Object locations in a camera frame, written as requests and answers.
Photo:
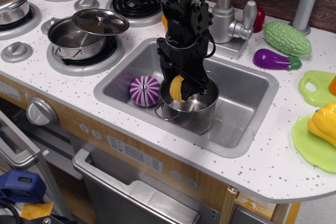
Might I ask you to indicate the yellow toy corn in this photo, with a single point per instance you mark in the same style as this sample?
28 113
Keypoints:
175 89

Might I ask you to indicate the steel pot on stove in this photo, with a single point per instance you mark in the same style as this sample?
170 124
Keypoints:
70 42

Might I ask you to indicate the light green toy plate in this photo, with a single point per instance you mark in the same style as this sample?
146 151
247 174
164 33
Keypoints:
314 149

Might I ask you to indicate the steel pot in sink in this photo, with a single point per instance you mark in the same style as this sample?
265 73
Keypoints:
196 114

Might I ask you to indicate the red toy fruit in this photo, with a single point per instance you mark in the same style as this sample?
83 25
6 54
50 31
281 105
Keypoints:
259 21

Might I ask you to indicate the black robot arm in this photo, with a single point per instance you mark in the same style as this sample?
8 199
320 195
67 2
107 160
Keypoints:
185 44

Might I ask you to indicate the blue clamp tool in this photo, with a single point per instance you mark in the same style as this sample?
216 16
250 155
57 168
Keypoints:
22 186

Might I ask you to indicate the steel lidded pot far left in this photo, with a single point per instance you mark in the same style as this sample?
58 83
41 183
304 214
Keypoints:
13 11

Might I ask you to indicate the orange toy item right edge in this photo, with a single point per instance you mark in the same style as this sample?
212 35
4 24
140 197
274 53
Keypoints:
332 86

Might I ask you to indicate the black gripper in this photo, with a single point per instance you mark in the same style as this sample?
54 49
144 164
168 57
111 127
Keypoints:
186 62

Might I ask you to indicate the silver toy faucet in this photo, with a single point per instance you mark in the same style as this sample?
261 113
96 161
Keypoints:
230 35

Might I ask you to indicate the green toy bitter gourd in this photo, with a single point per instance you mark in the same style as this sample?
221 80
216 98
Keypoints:
287 39

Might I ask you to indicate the steel pot lid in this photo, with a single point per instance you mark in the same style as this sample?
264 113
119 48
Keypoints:
100 22

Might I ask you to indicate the silver oven knob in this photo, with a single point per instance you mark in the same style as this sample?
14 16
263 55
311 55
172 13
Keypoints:
40 113

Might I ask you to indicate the purple toy eggplant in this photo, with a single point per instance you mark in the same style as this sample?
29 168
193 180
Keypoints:
267 59

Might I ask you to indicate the grey stove knob middle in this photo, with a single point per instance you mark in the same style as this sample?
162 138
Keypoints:
86 4

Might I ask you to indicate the silver oven door handle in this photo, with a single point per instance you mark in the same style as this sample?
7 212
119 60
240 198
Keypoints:
16 148

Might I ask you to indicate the silver dishwasher door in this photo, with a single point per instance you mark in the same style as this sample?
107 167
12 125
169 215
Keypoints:
121 194

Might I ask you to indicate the grey toy sink basin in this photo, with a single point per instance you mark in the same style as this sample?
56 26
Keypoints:
245 96

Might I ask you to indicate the grey stove knob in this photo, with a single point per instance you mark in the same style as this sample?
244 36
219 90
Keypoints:
86 4
16 52

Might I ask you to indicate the yellow toy bell pepper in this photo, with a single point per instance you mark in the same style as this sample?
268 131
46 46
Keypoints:
322 123

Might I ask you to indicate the grey stove knob front left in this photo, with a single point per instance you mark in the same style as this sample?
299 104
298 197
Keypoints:
16 52

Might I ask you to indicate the black stove burner back right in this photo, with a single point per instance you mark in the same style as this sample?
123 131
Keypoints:
146 14

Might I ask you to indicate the orange toy pumpkin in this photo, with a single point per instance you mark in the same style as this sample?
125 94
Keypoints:
164 22

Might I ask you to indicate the grey vertical pole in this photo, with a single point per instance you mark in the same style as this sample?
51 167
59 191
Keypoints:
302 16

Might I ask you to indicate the purple white striped toy onion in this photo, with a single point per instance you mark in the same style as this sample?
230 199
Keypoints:
144 91

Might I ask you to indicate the green toy cutting board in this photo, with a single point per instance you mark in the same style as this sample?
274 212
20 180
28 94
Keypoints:
314 88

